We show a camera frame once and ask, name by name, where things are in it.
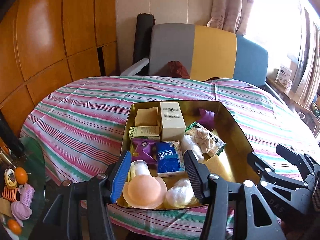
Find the white plastic ball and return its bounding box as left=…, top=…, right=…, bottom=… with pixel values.
left=181, top=134, right=204, bottom=163
left=165, top=178, right=194, bottom=208

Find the peach silicone cup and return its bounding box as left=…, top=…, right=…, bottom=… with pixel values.
left=122, top=160, right=167, bottom=209

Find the blue Tempo tissue pack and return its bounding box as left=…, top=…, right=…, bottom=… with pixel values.
left=155, top=140, right=185, bottom=177

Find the green noodle snack packet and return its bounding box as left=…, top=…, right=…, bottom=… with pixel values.
left=185, top=122, right=226, bottom=155

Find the purple snack packet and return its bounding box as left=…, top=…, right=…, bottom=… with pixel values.
left=197, top=108, right=215, bottom=130
left=131, top=138, right=157, bottom=165

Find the green beige small carton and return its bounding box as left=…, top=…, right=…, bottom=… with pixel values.
left=129, top=126, right=161, bottom=141

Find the white cardboard box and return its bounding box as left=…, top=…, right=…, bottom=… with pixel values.
left=159, top=102, right=186, bottom=141

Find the yellow sponge block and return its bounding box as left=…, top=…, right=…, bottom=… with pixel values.
left=135, top=107, right=158, bottom=126
left=203, top=155, right=236, bottom=182

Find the beige cloth ball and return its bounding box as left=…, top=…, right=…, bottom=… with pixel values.
left=194, top=128, right=216, bottom=156

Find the gold metal tin tray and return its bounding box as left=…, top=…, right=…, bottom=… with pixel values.
left=117, top=100, right=260, bottom=211

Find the striped bed sheet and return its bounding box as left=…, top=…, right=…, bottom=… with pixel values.
left=19, top=75, right=320, bottom=240

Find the wooden side desk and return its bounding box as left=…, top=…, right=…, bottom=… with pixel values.
left=266, top=77, right=319, bottom=122

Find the glass side table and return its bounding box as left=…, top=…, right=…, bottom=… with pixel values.
left=1, top=137, right=46, bottom=239

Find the pink hair roller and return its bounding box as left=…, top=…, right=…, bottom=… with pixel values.
left=18, top=183, right=35, bottom=207

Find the white blue product box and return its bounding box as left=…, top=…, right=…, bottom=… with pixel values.
left=275, top=66, right=292, bottom=88

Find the orange fruit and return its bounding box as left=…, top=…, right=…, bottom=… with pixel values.
left=7, top=219, right=22, bottom=236
left=14, top=167, right=28, bottom=185

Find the dark red cloth bag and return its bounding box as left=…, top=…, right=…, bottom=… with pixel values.
left=161, top=61, right=190, bottom=80

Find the grey yellow blue chair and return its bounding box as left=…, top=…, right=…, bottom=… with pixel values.
left=122, top=23, right=280, bottom=99

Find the wooden wardrobe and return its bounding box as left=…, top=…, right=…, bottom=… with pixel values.
left=1, top=0, right=119, bottom=135

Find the black rolled mat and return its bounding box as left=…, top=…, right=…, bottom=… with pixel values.
left=132, top=14, right=155, bottom=64

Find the patterned curtain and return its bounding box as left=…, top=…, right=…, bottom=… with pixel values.
left=207, top=0, right=254, bottom=36

